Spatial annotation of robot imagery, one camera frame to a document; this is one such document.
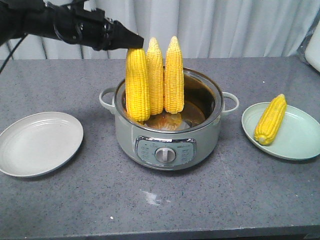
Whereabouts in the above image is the beige round plate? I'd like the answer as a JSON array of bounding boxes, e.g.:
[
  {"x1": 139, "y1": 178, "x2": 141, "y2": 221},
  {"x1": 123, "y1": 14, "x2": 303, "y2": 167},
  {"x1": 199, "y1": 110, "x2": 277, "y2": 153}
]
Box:
[{"x1": 0, "y1": 111, "x2": 84, "y2": 178}]

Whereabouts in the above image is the light green round plate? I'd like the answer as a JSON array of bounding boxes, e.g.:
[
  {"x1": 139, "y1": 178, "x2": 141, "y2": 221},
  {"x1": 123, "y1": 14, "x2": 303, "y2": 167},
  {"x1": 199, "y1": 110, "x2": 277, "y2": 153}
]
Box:
[{"x1": 241, "y1": 102, "x2": 320, "y2": 161}]

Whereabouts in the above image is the yellow corn cob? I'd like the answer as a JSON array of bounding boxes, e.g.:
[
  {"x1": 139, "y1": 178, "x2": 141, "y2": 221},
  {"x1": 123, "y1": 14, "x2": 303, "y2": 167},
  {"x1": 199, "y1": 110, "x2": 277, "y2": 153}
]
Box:
[
  {"x1": 254, "y1": 93, "x2": 287, "y2": 146},
  {"x1": 164, "y1": 36, "x2": 184, "y2": 114},
  {"x1": 146, "y1": 37, "x2": 164, "y2": 116},
  {"x1": 125, "y1": 48, "x2": 151, "y2": 122}
]

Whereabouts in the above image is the sage green electric cooking pot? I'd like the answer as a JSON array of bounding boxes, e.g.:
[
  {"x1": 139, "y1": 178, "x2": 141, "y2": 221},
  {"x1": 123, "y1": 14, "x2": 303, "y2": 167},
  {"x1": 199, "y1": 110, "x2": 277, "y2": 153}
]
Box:
[{"x1": 99, "y1": 68, "x2": 240, "y2": 171}]

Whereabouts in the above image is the white pleated curtain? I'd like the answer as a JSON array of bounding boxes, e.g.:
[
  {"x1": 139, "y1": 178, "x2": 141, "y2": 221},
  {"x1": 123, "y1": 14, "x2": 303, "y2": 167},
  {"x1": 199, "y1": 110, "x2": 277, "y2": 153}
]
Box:
[{"x1": 0, "y1": 0, "x2": 320, "y2": 60}]

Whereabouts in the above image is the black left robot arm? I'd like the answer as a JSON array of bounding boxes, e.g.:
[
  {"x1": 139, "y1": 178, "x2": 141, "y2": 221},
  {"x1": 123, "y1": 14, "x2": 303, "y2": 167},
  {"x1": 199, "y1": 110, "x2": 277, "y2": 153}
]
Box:
[{"x1": 0, "y1": 0, "x2": 144, "y2": 51}]

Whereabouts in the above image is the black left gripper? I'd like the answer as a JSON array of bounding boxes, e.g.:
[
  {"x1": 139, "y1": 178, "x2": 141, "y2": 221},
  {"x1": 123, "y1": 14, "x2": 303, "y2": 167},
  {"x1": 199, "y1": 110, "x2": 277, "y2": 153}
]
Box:
[{"x1": 51, "y1": 4, "x2": 144, "y2": 51}]

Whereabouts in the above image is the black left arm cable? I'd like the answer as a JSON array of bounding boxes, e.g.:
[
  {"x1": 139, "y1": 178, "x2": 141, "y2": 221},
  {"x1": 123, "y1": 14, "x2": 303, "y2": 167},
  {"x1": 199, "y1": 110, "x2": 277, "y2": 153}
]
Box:
[{"x1": 0, "y1": 33, "x2": 27, "y2": 75}]

